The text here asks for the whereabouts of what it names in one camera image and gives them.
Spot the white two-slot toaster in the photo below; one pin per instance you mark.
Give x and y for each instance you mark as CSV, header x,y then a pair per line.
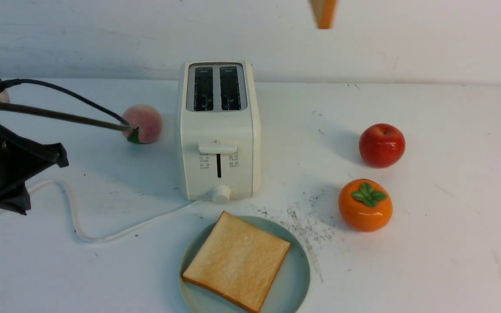
x,y
218,131

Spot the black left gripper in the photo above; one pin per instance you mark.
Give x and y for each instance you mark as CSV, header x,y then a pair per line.
x,y
17,198

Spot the light green round plate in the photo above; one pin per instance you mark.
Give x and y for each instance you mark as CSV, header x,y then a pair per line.
x,y
289,289

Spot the red toy apple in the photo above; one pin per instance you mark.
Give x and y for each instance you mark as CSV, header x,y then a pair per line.
x,y
381,145

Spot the pink toy peach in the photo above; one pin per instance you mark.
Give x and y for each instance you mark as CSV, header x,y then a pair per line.
x,y
146,124

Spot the toast slice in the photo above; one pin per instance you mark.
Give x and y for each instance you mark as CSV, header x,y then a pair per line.
x,y
323,12
238,262

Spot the orange toy persimmon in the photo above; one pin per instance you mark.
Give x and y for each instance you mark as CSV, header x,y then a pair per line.
x,y
365,205

